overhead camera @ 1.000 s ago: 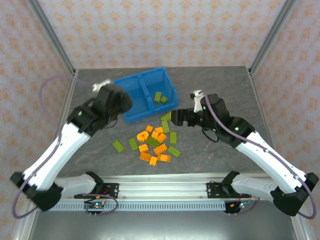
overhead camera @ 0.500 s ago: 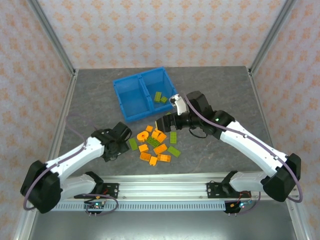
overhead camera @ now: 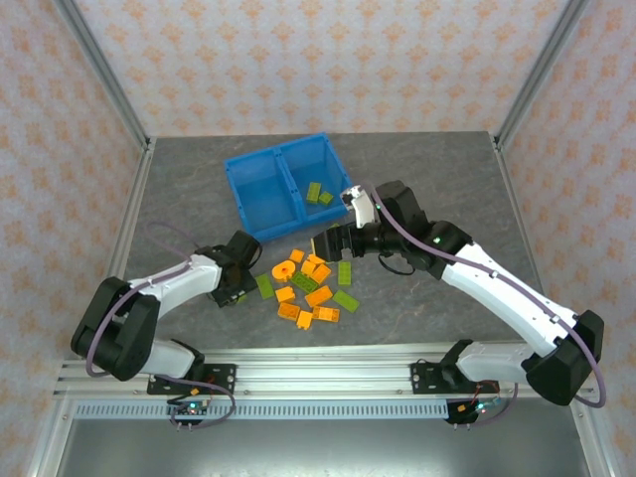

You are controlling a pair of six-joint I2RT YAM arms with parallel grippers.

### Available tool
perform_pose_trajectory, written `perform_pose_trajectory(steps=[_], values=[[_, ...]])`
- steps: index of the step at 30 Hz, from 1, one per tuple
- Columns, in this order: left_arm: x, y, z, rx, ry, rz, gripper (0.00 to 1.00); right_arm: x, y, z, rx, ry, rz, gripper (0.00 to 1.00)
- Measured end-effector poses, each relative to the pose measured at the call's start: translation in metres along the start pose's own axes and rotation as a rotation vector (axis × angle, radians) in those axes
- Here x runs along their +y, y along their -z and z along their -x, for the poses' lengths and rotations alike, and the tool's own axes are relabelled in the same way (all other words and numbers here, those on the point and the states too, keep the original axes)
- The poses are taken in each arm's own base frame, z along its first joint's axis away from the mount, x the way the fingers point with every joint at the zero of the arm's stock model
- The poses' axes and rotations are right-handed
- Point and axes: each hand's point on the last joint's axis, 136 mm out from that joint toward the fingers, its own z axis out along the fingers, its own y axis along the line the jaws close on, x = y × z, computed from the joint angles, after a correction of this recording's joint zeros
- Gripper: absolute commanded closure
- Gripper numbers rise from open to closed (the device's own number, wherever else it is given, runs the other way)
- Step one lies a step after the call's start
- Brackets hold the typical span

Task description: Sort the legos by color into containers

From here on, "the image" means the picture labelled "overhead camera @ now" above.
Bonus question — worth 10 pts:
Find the green lego plate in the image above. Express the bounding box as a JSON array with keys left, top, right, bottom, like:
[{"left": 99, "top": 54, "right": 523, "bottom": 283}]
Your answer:
[
  {"left": 254, "top": 273, "right": 276, "bottom": 301},
  {"left": 332, "top": 289, "right": 360, "bottom": 313}
]

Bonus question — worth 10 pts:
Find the dark green lego brick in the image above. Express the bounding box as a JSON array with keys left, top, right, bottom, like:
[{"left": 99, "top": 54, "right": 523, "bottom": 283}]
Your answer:
[{"left": 290, "top": 271, "right": 319, "bottom": 293}]

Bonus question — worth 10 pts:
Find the blue two-compartment bin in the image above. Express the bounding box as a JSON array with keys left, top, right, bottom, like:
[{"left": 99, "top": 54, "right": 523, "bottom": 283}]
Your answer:
[{"left": 223, "top": 131, "right": 352, "bottom": 243}]

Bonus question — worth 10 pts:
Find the left controller circuit board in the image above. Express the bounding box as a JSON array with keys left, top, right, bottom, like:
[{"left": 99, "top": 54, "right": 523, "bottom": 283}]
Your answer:
[{"left": 168, "top": 397, "right": 213, "bottom": 431}]

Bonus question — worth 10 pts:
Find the controller circuit board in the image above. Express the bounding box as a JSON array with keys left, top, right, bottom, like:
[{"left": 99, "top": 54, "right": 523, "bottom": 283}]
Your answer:
[
  {"left": 444, "top": 397, "right": 503, "bottom": 428},
  {"left": 168, "top": 397, "right": 213, "bottom": 431}
]

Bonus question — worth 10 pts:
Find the right controller circuit board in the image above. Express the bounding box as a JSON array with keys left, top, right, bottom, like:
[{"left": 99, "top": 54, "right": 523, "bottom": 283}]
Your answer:
[{"left": 444, "top": 397, "right": 503, "bottom": 428}]

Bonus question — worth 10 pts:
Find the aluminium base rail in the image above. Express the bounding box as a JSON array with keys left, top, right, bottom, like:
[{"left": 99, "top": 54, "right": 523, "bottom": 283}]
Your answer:
[{"left": 53, "top": 342, "right": 597, "bottom": 398}]

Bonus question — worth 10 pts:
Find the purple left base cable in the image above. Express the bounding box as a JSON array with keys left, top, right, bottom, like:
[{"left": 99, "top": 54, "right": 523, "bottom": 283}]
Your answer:
[{"left": 158, "top": 375, "right": 238, "bottom": 429}]

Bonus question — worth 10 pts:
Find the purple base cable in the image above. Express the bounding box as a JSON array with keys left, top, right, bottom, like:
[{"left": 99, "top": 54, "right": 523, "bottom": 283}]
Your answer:
[
  {"left": 158, "top": 375, "right": 238, "bottom": 429},
  {"left": 446, "top": 382, "right": 521, "bottom": 428}
]

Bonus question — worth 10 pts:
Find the aluminium table side rail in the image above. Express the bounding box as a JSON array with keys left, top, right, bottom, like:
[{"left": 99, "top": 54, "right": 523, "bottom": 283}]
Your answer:
[
  {"left": 491, "top": 133, "right": 565, "bottom": 319},
  {"left": 106, "top": 138, "right": 158, "bottom": 279}
]

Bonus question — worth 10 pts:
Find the slotted grey cable duct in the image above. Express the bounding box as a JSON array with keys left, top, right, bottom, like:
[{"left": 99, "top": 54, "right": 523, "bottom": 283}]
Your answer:
[{"left": 72, "top": 399, "right": 451, "bottom": 421}]

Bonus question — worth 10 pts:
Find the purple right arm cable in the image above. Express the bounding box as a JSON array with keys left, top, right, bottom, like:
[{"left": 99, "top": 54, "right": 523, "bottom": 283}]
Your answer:
[{"left": 357, "top": 179, "right": 608, "bottom": 409}]

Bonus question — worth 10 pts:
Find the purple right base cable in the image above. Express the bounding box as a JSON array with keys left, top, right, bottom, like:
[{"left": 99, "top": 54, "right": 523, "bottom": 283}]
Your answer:
[{"left": 446, "top": 382, "right": 521, "bottom": 428}]

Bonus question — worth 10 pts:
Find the aluminium frame post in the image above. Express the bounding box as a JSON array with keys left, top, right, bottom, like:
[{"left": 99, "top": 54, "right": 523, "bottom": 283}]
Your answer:
[
  {"left": 53, "top": 0, "right": 153, "bottom": 150},
  {"left": 494, "top": 0, "right": 592, "bottom": 148}
]

